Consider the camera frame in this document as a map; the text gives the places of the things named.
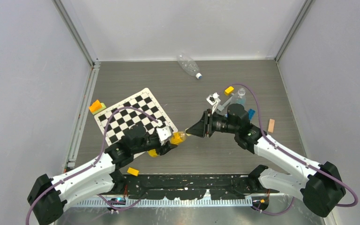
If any grey slotted cable duct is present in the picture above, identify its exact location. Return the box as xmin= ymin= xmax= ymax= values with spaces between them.
xmin=75 ymin=196 xmax=253 ymax=208

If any purple cable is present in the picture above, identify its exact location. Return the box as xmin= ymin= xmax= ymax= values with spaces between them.
xmin=25 ymin=106 xmax=165 ymax=225
xmin=229 ymin=83 xmax=359 ymax=217

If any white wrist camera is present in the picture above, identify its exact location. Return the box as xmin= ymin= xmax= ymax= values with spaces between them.
xmin=206 ymin=92 xmax=221 ymax=114
xmin=156 ymin=125 xmax=173 ymax=145

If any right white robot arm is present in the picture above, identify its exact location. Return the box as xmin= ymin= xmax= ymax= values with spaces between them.
xmin=186 ymin=104 xmax=346 ymax=218

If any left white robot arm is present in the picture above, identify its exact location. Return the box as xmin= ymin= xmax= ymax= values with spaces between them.
xmin=26 ymin=125 xmax=177 ymax=225

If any clear plastic bottle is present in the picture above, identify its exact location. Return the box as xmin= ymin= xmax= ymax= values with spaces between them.
xmin=230 ymin=88 xmax=246 ymax=107

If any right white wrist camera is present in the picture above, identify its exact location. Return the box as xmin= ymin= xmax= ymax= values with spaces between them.
xmin=206 ymin=92 xmax=221 ymax=114

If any yellow block near base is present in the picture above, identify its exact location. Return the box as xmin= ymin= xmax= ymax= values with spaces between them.
xmin=127 ymin=167 xmax=140 ymax=177

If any tan wooden block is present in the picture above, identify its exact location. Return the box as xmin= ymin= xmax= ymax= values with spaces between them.
xmin=267 ymin=119 xmax=275 ymax=133

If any yellow juice bottle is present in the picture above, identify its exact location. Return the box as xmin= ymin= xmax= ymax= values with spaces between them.
xmin=147 ymin=131 xmax=189 ymax=158

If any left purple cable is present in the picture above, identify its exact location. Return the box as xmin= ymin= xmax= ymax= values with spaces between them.
xmin=25 ymin=106 xmax=165 ymax=225

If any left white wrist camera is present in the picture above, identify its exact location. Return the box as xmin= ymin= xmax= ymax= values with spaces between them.
xmin=156 ymin=125 xmax=173 ymax=145

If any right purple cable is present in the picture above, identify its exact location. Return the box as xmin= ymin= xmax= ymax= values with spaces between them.
xmin=229 ymin=83 xmax=359 ymax=217

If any grey long block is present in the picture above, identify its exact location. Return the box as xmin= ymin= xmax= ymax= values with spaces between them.
xmin=216 ymin=97 xmax=232 ymax=113

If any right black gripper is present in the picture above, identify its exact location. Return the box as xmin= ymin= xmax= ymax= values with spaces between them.
xmin=187 ymin=108 xmax=239 ymax=137

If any orange green block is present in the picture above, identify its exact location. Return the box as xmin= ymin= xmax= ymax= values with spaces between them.
xmin=89 ymin=100 xmax=106 ymax=115

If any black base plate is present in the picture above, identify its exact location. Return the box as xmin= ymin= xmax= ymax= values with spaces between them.
xmin=106 ymin=174 xmax=278 ymax=200

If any black white chessboard mat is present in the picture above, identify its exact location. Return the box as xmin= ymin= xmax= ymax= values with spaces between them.
xmin=94 ymin=88 xmax=178 ymax=150

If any clear bottle blue cap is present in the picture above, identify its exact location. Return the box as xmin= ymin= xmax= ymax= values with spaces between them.
xmin=177 ymin=53 xmax=203 ymax=80

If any blue lego brick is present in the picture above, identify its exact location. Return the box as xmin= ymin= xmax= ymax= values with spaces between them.
xmin=248 ymin=108 xmax=255 ymax=121

